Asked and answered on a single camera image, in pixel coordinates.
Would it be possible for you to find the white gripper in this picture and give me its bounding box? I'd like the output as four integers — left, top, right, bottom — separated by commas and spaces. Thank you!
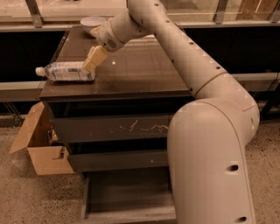
82, 19, 124, 72

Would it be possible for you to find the clear plastic water bottle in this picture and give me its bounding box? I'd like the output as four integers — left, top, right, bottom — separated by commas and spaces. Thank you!
35, 61, 95, 81

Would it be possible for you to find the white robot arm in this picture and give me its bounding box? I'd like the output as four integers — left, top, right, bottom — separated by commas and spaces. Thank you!
84, 0, 260, 224

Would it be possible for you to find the dark brown drawer cabinet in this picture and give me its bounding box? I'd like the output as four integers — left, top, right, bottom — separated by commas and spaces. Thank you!
39, 25, 193, 224

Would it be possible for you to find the top cabinet drawer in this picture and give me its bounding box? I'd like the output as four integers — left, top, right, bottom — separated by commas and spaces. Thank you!
47, 97, 176, 144

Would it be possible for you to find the cabinet drawer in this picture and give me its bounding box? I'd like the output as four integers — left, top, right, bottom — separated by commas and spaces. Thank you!
80, 167, 177, 224
67, 138, 168, 172
47, 97, 176, 144

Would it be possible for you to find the middle cabinet drawer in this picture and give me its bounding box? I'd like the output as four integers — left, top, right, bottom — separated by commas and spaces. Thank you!
67, 138, 168, 172

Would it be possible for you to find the bottom cabinet drawer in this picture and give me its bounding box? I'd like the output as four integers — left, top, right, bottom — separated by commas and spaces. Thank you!
80, 167, 177, 224

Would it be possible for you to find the white ceramic bowl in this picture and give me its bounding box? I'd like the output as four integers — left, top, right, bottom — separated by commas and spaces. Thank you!
80, 16, 106, 36

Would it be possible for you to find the open cardboard box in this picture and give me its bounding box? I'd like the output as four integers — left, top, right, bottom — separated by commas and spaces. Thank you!
10, 102, 74, 175

